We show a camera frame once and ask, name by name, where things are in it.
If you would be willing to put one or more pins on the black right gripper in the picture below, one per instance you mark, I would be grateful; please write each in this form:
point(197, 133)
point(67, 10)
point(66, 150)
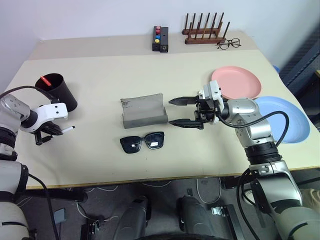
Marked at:
point(203, 112)

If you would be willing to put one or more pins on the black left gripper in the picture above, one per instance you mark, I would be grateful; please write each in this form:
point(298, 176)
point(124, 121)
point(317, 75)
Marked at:
point(40, 138)

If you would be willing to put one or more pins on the white marker with black cap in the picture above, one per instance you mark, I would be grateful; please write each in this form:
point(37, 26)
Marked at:
point(68, 129)

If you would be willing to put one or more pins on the gray glasses case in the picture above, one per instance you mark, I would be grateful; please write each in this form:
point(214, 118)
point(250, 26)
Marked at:
point(143, 110)

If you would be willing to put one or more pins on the black sunglasses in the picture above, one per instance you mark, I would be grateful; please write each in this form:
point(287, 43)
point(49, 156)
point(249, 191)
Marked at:
point(132, 145)

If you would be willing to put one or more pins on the blue plate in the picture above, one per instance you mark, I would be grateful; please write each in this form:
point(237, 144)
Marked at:
point(290, 120)

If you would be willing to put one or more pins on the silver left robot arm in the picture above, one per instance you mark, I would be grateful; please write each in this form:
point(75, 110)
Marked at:
point(12, 107)

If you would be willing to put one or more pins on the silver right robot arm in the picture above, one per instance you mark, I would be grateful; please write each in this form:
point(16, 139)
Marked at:
point(252, 120)

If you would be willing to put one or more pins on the black cup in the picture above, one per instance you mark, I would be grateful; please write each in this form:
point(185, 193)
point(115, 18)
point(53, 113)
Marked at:
point(62, 96)

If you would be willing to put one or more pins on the red marker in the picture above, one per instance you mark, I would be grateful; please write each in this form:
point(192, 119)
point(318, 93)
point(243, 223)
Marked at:
point(46, 80)

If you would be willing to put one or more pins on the pink plate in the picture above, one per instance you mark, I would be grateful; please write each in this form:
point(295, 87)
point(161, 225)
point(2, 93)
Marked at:
point(237, 81)

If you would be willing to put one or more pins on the black box with coloured buttons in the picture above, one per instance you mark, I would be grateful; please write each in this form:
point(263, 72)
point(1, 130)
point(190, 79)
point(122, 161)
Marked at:
point(156, 45)

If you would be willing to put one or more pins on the plain black box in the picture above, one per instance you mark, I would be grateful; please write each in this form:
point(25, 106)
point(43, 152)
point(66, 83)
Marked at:
point(164, 40)

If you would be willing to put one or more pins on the brown wooden peg rack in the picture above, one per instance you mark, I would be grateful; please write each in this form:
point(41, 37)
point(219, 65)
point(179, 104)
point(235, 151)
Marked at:
point(202, 38)

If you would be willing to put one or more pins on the black thin-framed eyeglasses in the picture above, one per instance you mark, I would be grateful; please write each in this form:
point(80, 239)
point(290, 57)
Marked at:
point(228, 44)

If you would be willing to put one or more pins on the dark rounded shape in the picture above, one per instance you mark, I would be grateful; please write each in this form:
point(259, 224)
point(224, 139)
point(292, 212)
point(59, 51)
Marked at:
point(195, 220)
point(135, 220)

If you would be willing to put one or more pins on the dark perforated panel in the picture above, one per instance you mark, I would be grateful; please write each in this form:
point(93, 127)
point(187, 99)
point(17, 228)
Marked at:
point(302, 62)

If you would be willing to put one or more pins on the beige fabric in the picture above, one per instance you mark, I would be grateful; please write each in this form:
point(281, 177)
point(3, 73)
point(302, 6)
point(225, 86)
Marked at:
point(311, 197)

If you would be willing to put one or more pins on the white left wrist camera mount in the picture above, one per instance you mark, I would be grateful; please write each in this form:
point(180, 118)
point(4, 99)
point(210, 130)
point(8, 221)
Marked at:
point(52, 110)

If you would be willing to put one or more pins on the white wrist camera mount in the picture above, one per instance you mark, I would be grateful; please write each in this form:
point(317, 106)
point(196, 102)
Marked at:
point(213, 90)
point(52, 110)

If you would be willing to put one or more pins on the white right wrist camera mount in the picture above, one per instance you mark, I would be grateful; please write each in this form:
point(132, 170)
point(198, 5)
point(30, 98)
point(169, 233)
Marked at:
point(213, 90)

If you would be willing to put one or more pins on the black table frame bar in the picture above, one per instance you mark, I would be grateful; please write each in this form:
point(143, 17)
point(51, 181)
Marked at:
point(62, 194)

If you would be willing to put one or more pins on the black metal floor bracket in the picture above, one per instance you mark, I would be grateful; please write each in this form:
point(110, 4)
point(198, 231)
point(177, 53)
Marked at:
point(230, 217)

